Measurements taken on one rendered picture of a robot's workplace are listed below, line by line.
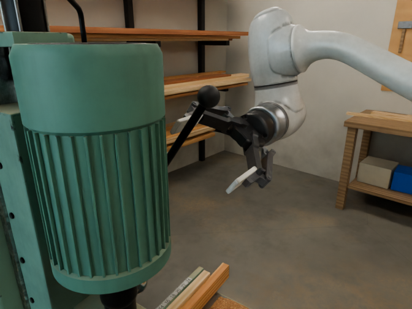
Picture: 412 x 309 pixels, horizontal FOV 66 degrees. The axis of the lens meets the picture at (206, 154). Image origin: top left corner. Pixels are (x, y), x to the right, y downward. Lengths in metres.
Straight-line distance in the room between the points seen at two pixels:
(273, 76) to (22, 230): 0.56
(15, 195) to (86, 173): 0.19
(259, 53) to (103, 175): 0.48
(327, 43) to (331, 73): 2.98
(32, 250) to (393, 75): 0.69
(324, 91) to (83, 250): 3.46
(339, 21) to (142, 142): 3.39
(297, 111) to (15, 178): 0.56
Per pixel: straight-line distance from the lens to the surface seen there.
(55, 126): 0.37
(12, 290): 0.69
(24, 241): 0.59
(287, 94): 0.74
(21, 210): 0.55
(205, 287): 0.84
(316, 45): 0.72
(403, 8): 3.51
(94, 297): 0.66
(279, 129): 0.68
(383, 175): 3.25
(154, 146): 0.40
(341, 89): 3.67
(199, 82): 3.29
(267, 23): 0.74
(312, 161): 3.94
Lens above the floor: 1.51
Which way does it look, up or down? 20 degrees down
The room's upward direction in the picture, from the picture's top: straight up
